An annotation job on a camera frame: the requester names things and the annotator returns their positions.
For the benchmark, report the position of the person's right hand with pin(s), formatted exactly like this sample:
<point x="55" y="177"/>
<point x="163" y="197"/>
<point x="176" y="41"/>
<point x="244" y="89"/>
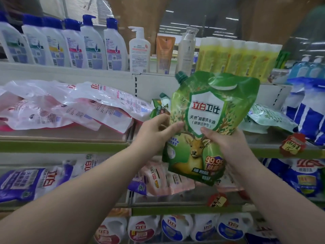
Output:
<point x="232" y="147"/>

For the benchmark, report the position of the person's left hand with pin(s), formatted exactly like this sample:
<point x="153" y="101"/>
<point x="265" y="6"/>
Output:
<point x="149" y="139"/>

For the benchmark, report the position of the person's right thumb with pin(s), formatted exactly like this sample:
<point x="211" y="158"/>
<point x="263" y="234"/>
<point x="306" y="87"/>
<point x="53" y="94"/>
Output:
<point x="210" y="134"/>

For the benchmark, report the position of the person's left thumb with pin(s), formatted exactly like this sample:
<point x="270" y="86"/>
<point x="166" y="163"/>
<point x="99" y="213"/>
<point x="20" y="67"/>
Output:
<point x="174" y="129"/>

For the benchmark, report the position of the green deer-print detergent pouch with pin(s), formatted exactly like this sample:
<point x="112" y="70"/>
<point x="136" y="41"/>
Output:
<point x="213" y="104"/>

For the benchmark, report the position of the person's right forearm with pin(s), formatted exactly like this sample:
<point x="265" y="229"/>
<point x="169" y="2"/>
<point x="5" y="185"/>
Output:
<point x="276" y="203"/>

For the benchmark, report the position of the person's left forearm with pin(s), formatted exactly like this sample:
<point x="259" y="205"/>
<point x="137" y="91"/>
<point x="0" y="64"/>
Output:
<point x="76" y="193"/>

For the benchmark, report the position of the green spouted pouch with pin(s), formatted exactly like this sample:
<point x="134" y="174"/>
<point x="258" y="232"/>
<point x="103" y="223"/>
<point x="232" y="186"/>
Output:
<point x="158" y="107"/>

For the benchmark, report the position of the pile of pink detergent pouches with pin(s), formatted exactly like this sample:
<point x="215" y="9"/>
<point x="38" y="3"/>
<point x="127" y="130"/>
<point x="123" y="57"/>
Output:
<point x="160" y="180"/>

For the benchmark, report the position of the pale green pouch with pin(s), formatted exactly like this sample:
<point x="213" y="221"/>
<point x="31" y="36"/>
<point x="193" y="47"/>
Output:
<point x="266" y="118"/>

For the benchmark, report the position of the red price tag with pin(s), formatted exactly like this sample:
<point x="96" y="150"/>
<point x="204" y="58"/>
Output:
<point x="292" y="145"/>
<point x="217" y="200"/>

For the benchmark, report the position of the orange tube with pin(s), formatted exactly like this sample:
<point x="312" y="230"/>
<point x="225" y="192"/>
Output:
<point x="164" y="54"/>

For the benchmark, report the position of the translucent pump bottle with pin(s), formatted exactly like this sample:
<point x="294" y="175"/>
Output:
<point x="186" y="53"/>

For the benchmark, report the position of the row of yellow bottles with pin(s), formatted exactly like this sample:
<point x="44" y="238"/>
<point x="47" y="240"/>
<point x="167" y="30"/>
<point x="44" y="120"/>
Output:
<point x="238" y="58"/>

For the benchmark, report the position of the green-edged shelf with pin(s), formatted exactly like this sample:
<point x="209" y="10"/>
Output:
<point x="63" y="146"/>
<point x="182" y="210"/>

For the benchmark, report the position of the white pump bottle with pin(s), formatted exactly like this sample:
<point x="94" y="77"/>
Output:
<point x="139" y="53"/>

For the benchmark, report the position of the white detergent pouch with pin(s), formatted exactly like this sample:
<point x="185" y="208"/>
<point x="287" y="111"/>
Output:
<point x="88" y="162"/>

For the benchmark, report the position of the white jug blue label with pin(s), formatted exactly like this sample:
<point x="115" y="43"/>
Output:
<point x="176" y="226"/>
<point x="233" y="225"/>
<point x="205" y="226"/>

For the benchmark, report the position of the blue detergent pouches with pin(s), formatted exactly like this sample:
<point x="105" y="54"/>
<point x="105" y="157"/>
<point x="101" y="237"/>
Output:
<point x="302" y="175"/>

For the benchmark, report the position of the pile of white pink pouches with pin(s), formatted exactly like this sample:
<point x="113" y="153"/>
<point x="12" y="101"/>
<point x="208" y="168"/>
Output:
<point x="76" y="106"/>

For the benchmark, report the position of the pile of blue white pouches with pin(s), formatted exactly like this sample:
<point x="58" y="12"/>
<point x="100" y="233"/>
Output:
<point x="308" y="109"/>

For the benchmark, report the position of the green slim tubes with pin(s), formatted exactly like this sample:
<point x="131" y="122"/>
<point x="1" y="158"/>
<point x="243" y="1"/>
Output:
<point x="281" y="59"/>

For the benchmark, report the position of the white jug red label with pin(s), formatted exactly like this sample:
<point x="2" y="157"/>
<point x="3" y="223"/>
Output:
<point x="142" y="228"/>
<point x="111" y="229"/>

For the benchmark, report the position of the blue pump bottle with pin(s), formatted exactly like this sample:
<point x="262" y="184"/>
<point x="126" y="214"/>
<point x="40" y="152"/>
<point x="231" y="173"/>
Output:
<point x="299" y="68"/>
<point x="316" y="69"/>

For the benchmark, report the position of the row of white blue-capped bottles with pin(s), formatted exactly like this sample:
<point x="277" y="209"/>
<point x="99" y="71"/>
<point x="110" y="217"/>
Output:
<point x="76" y="45"/>

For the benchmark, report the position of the purple detergent pouch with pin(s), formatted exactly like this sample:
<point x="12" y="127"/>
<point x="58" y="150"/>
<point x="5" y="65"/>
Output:
<point x="30" y="181"/>

